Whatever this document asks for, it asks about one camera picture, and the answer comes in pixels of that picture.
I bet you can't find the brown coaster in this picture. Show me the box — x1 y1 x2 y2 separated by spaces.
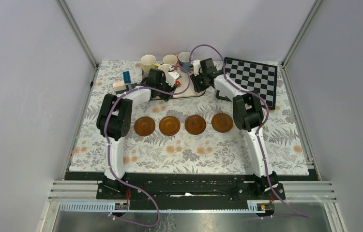
134 116 155 137
184 115 207 135
159 116 181 136
212 113 234 133

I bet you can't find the black white chessboard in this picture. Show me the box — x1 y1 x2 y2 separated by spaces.
224 57 278 110

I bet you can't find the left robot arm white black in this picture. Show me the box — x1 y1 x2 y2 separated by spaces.
96 68 181 199

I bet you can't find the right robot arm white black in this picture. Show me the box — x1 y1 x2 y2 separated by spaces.
190 58 279 199

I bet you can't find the grey purple mug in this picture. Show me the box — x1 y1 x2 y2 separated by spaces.
142 72 149 80

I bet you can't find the pink mug front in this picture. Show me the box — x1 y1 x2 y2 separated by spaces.
158 64 173 74

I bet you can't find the pink mug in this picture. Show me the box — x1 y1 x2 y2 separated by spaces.
158 64 173 74
162 54 179 66

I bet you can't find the yellow mug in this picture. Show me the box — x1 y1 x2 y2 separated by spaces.
140 55 160 73

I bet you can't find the pink mug back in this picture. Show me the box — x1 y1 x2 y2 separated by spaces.
162 54 179 66

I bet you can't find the strawberry print serving tray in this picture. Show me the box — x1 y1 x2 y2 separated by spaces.
172 64 206 98

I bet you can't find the blue mug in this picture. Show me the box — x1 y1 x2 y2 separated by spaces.
178 51 192 71

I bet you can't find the toy block stack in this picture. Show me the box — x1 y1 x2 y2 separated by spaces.
113 71 136 94

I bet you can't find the floral tablecloth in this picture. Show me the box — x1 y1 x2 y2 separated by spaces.
69 61 308 175

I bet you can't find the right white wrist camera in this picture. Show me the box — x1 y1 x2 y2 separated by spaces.
191 59 201 76

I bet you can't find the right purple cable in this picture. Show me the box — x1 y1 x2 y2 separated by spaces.
189 44 311 219

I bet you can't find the purple cable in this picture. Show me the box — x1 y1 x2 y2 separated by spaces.
103 64 192 228
189 44 311 219

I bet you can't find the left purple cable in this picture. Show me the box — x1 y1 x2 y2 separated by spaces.
103 64 192 228

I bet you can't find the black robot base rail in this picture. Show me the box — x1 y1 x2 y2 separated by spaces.
64 171 318 211

